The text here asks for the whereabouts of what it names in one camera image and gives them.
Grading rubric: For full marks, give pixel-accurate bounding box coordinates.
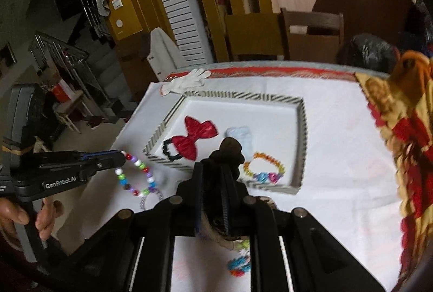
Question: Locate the camouflage scrunchie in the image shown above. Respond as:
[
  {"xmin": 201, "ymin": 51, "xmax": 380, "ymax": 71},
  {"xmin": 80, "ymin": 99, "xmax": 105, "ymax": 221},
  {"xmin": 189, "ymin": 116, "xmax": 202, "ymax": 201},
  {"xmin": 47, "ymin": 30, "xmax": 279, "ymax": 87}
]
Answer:
[{"xmin": 199, "ymin": 221, "xmax": 251, "ymax": 251}]

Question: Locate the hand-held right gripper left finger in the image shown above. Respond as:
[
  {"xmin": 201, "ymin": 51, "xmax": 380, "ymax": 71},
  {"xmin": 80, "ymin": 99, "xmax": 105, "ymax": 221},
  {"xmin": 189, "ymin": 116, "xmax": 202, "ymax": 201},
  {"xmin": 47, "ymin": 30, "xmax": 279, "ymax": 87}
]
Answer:
[{"xmin": 66, "ymin": 161, "xmax": 205, "ymax": 292}]

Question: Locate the metal stair railing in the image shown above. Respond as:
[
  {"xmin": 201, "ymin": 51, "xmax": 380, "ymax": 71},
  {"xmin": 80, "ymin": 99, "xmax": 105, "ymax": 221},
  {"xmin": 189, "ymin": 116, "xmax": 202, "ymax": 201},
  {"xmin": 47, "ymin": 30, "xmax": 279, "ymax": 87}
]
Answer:
[{"xmin": 29, "ymin": 31, "xmax": 109, "ymax": 120}]

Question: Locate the blue and red bead bracelet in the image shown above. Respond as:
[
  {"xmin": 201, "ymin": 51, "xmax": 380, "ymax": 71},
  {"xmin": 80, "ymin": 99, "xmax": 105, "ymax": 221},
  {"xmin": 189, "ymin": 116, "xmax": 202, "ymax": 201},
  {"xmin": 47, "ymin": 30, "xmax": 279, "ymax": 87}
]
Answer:
[{"xmin": 227, "ymin": 255, "xmax": 251, "ymax": 278}]

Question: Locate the red satin bow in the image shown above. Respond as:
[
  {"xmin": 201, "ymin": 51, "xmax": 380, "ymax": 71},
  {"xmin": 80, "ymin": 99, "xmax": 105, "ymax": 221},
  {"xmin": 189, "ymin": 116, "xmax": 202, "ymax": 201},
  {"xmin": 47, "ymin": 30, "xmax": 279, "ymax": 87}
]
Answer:
[{"xmin": 172, "ymin": 115, "xmax": 218, "ymax": 161}]

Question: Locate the dark wooden chair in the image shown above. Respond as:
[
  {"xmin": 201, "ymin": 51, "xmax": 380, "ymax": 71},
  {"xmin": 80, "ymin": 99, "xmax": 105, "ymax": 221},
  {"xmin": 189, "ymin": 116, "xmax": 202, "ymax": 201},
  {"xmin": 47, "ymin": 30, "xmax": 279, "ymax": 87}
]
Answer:
[{"xmin": 281, "ymin": 8, "xmax": 345, "ymax": 62}]

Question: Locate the white fluffy scrunchie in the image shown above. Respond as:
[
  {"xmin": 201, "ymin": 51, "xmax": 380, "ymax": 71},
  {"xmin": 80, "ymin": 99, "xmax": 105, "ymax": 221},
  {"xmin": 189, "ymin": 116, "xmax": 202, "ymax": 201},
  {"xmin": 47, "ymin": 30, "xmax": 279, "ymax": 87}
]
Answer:
[{"xmin": 226, "ymin": 127, "xmax": 254, "ymax": 160}]

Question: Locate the round brown tabletop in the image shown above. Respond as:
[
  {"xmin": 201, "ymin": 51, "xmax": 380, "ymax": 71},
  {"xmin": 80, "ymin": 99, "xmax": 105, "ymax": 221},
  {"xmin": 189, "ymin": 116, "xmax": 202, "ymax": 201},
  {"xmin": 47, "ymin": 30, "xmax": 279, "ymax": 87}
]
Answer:
[{"xmin": 312, "ymin": 0, "xmax": 416, "ymax": 56}]

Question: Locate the white tablecloth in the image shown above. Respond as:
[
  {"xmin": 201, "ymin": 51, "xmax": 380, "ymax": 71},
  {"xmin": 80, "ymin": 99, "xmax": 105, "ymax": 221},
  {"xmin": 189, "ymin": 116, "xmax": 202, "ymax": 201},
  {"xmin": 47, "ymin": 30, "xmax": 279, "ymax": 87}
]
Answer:
[{"xmin": 51, "ymin": 80, "xmax": 406, "ymax": 292}]

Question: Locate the person's left hand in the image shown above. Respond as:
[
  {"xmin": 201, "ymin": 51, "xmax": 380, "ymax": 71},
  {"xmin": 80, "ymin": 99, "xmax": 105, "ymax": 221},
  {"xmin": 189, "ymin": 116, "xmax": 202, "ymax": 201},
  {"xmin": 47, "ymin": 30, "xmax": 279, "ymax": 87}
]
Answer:
[{"xmin": 0, "ymin": 196, "xmax": 65, "ymax": 246}]

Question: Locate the white work glove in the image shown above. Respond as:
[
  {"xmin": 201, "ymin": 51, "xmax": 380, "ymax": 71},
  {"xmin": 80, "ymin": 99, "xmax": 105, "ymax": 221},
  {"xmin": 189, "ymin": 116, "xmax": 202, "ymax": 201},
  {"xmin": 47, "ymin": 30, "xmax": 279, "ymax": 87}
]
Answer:
[{"xmin": 160, "ymin": 68, "xmax": 211, "ymax": 97}]

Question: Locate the red patterned tablecloth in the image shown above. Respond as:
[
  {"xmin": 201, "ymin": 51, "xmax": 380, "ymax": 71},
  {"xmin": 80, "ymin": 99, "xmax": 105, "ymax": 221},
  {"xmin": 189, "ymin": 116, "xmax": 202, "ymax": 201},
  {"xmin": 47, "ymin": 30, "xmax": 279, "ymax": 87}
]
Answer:
[{"xmin": 164, "ymin": 62, "xmax": 389, "ymax": 83}]

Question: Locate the white louvered door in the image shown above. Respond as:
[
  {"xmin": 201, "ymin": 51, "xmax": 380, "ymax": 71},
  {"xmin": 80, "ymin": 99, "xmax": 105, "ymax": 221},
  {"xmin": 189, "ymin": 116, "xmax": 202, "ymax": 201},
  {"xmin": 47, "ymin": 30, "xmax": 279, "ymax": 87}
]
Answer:
[{"xmin": 141, "ymin": 0, "xmax": 208, "ymax": 67}]

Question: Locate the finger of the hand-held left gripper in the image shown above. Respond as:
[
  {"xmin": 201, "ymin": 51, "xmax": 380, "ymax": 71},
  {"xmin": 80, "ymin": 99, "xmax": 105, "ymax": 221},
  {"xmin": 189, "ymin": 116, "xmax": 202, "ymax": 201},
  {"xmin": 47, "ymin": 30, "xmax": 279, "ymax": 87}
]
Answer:
[
  {"xmin": 80, "ymin": 154, "xmax": 129, "ymax": 182},
  {"xmin": 37, "ymin": 149, "xmax": 124, "ymax": 175}
]

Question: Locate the brown scrunchie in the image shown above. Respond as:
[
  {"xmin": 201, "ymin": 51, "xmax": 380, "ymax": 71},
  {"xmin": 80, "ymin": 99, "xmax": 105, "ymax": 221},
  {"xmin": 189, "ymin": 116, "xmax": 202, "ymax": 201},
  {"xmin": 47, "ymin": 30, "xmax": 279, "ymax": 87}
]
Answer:
[{"xmin": 202, "ymin": 137, "xmax": 245, "ymax": 242}]

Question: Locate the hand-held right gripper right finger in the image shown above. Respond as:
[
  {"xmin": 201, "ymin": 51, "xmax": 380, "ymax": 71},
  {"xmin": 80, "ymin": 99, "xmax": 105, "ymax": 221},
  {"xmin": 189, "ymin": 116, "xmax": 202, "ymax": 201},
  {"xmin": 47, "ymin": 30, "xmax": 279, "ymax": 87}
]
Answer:
[{"xmin": 220, "ymin": 165, "xmax": 386, "ymax": 292}]

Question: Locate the rainbow crystal bracelet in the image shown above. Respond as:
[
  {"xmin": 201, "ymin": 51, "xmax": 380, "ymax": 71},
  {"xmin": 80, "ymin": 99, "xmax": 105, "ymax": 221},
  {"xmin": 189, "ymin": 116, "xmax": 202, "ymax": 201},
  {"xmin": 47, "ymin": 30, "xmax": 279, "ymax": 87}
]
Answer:
[{"xmin": 243, "ymin": 152, "xmax": 286, "ymax": 185}]

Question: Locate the white stool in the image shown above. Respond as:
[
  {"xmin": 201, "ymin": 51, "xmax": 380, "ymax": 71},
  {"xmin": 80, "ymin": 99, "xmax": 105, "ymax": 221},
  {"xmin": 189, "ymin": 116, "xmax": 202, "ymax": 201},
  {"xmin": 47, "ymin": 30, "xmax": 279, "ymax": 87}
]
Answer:
[{"xmin": 54, "ymin": 92, "xmax": 88, "ymax": 133}]

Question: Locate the red box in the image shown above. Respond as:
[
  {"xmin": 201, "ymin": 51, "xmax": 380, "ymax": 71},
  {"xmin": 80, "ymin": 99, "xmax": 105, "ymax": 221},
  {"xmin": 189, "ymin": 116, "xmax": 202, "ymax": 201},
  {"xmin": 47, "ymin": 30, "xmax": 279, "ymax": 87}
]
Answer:
[{"xmin": 51, "ymin": 80, "xmax": 73, "ymax": 103}]

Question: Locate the orange and red patterned blanket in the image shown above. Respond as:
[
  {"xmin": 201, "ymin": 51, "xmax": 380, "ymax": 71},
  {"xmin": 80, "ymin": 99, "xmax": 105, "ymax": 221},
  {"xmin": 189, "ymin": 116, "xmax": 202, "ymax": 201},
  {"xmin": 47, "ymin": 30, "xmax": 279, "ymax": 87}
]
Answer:
[{"xmin": 355, "ymin": 50, "xmax": 433, "ymax": 286}]

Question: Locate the silver chain bracelet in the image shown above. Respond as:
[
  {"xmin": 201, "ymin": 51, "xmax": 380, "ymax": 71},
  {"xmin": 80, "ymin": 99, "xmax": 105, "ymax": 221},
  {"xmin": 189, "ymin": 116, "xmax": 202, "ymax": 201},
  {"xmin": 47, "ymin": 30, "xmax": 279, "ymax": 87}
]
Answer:
[{"xmin": 139, "ymin": 189, "xmax": 165, "ymax": 211}]

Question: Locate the black plastic bag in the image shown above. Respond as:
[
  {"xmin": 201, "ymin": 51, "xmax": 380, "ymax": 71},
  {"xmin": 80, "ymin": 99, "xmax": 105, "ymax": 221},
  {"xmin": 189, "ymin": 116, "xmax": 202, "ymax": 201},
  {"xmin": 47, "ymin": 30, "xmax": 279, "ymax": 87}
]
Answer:
[{"xmin": 336, "ymin": 33, "xmax": 400, "ymax": 71}]

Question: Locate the black scrunchie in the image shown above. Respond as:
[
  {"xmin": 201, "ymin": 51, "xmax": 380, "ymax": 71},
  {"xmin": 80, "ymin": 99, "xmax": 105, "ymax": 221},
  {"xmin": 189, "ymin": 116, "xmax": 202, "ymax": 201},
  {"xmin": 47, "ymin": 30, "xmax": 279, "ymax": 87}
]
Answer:
[{"xmin": 162, "ymin": 138, "xmax": 190, "ymax": 163}]

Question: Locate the striped cardboard tray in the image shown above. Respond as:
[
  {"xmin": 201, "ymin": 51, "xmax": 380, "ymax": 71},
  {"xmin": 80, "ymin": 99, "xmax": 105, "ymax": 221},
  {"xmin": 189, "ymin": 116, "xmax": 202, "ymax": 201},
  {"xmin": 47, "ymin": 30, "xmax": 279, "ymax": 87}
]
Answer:
[{"xmin": 142, "ymin": 90, "xmax": 308, "ymax": 196}]

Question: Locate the light wooden chair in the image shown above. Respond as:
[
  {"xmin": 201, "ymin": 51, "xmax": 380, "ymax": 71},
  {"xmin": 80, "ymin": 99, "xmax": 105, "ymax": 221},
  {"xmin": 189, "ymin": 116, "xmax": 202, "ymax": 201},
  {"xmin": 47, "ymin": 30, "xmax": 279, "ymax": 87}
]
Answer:
[{"xmin": 225, "ymin": 12, "xmax": 283, "ymax": 61}]

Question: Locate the multicolour bead bracelet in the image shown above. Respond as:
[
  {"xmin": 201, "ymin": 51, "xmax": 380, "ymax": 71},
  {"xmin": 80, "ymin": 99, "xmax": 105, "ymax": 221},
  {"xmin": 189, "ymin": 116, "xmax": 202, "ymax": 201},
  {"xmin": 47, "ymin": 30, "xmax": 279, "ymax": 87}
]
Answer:
[{"xmin": 115, "ymin": 150, "xmax": 159, "ymax": 198}]

